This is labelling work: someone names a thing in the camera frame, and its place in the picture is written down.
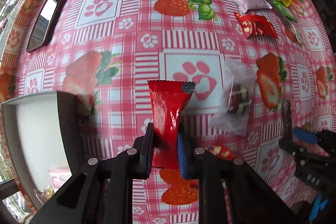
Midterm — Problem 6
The small red candy wrapper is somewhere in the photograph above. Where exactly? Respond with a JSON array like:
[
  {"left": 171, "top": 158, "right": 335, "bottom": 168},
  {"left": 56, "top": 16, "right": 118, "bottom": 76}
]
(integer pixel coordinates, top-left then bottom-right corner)
[{"left": 234, "top": 13, "right": 278, "bottom": 38}]

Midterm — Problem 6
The light purple snack packet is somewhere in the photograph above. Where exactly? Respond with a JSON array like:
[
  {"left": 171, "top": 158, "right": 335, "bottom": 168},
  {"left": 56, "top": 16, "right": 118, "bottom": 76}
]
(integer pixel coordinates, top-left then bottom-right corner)
[{"left": 232, "top": 0, "right": 272, "bottom": 14}]

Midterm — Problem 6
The clear chocolate wafer packet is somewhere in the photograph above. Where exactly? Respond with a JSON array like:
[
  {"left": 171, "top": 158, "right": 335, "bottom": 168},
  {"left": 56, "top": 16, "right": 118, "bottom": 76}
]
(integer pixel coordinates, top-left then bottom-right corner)
[{"left": 281, "top": 99, "right": 293, "bottom": 141}]

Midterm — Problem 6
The yellow snack packet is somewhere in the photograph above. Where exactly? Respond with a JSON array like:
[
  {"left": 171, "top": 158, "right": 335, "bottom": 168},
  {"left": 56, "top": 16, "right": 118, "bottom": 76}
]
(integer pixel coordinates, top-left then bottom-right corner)
[{"left": 34, "top": 184, "right": 55, "bottom": 205}]

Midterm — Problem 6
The black smartphone red case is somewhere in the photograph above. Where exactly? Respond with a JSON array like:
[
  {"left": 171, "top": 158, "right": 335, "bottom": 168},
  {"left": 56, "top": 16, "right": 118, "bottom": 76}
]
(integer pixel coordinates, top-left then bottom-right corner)
[{"left": 26, "top": 0, "right": 67, "bottom": 52}]

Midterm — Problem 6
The white shallow tray box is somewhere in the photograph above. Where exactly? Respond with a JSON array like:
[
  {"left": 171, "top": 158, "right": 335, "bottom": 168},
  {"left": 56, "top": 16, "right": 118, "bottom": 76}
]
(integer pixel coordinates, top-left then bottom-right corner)
[{"left": 1, "top": 91, "right": 88, "bottom": 210}]

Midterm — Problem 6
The green snack packet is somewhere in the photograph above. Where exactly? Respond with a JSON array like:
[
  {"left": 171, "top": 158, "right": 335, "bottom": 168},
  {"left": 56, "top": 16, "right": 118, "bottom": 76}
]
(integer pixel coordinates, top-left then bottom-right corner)
[{"left": 267, "top": 0, "right": 298, "bottom": 22}]

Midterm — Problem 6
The pink strawberry tablecloth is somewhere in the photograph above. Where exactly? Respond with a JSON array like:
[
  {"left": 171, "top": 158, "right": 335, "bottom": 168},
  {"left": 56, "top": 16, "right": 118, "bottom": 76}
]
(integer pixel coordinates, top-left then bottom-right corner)
[{"left": 0, "top": 0, "right": 336, "bottom": 224}]

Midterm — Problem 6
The red torn wrapper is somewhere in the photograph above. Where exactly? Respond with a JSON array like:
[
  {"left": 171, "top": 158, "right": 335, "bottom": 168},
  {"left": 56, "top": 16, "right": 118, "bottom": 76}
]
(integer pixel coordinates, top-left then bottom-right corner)
[{"left": 209, "top": 146, "right": 237, "bottom": 160}]

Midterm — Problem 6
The pink cranberry crisp packet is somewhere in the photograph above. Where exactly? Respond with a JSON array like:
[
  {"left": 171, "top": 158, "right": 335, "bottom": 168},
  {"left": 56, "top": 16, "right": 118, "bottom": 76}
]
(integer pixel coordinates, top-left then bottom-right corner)
[{"left": 49, "top": 168, "right": 72, "bottom": 189}]

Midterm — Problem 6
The long red snack packet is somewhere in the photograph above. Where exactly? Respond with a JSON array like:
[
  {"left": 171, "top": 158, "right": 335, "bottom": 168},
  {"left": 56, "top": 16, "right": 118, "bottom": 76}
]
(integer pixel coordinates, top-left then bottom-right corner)
[{"left": 147, "top": 80, "right": 195, "bottom": 169}]

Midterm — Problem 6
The clear chocolate ball packet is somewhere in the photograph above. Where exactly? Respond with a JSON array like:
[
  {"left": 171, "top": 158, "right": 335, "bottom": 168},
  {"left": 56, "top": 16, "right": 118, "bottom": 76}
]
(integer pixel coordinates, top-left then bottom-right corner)
[{"left": 210, "top": 59, "right": 257, "bottom": 136}]

